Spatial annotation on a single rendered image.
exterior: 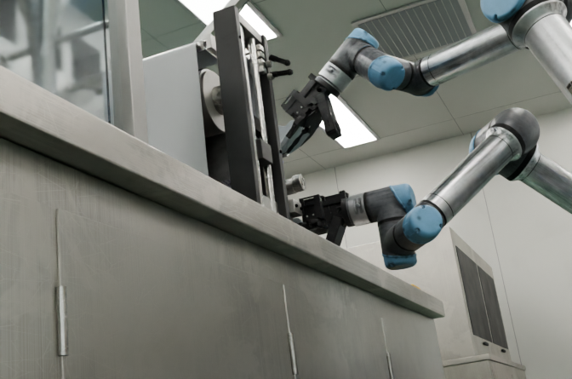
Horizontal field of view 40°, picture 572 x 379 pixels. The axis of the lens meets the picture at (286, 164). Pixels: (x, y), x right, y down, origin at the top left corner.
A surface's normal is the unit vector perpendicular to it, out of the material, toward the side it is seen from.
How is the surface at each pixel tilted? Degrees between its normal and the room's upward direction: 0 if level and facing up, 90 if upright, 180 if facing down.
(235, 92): 90
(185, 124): 90
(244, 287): 90
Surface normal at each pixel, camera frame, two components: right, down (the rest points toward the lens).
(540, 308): -0.38, -0.26
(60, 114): 0.91, -0.24
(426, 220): 0.21, -0.36
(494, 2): -0.80, -0.22
